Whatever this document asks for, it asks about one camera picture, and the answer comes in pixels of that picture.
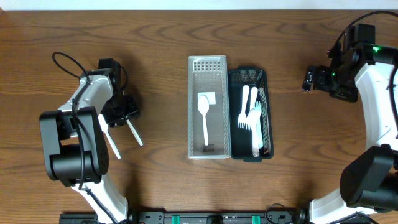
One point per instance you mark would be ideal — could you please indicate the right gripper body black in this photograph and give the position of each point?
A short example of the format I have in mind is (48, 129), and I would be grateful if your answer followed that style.
(339, 83)

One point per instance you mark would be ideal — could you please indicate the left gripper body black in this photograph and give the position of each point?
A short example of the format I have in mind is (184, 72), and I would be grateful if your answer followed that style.
(121, 117)

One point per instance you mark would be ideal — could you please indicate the white utensil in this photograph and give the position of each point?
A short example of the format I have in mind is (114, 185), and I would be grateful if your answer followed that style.
(105, 129)
(135, 133)

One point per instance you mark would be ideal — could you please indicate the white plastic spoon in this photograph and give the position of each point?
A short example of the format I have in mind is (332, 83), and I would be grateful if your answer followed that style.
(203, 107)
(253, 119)

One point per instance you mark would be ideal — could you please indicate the white plastic fork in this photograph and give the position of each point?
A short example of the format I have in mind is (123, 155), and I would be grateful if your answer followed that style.
(242, 116)
(252, 101)

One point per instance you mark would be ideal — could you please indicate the clear plastic basket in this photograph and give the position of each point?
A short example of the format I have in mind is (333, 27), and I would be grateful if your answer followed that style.
(208, 74)

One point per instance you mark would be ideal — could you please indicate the black plastic basket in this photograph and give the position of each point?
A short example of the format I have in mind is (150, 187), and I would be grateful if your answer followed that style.
(241, 138)

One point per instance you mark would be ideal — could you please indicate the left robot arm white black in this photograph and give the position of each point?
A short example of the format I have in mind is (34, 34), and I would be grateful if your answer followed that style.
(75, 138)

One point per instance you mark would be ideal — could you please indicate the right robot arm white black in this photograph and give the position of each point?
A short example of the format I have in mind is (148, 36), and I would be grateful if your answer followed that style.
(366, 72)

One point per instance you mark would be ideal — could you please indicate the white label in clear basket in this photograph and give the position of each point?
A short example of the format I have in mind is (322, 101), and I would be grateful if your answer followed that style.
(209, 95)

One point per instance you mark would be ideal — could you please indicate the black mounting rail front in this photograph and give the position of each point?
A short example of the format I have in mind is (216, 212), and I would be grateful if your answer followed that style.
(274, 215)

